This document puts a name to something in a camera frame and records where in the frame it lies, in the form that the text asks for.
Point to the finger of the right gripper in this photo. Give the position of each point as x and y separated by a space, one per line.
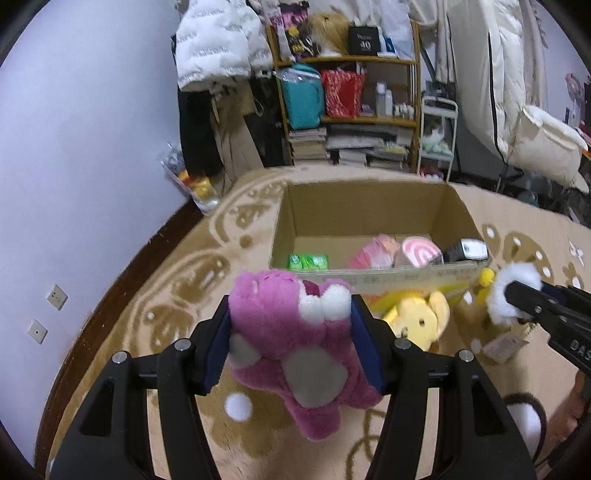
565 290
529 304

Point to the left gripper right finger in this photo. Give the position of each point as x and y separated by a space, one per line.
477 437

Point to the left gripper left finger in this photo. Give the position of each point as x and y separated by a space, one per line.
109 436

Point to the white black fluffy plush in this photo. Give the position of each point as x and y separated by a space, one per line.
497 307

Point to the black face product box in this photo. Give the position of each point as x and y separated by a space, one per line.
467 249

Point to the pink swirl plush cushion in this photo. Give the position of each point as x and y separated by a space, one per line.
417 251

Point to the pink plastic packet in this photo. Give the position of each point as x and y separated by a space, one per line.
379 254

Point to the pink bear plush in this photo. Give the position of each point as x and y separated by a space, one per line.
293 338

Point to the green packet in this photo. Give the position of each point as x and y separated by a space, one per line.
308 262

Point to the right hand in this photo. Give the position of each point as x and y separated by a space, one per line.
570 412

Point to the white hang tag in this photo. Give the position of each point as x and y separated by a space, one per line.
504 347

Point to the yellow dog plush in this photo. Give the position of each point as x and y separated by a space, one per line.
421 320

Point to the cardboard box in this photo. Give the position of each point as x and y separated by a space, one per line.
338 218

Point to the white trolley cart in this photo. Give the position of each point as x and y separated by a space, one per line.
438 137

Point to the stack of books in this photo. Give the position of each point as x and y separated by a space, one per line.
384 146

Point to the wooden shelf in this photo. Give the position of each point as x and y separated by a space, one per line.
372 90

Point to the red bag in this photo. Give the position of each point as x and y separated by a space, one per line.
343 93

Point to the black box with 40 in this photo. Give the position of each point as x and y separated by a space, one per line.
363 41

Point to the teal bag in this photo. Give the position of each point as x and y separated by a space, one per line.
303 96

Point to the blonde wig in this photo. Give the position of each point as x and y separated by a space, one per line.
330 31

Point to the beige coat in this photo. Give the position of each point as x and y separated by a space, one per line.
234 142

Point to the white puffer jacket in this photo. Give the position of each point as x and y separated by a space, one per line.
218 44

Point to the wall socket lower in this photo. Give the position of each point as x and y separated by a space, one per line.
37 332

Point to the wall socket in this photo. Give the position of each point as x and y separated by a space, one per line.
57 297
37 332

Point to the wall socket upper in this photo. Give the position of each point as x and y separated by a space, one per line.
57 297

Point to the snack bag by wall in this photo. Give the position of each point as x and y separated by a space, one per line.
199 188

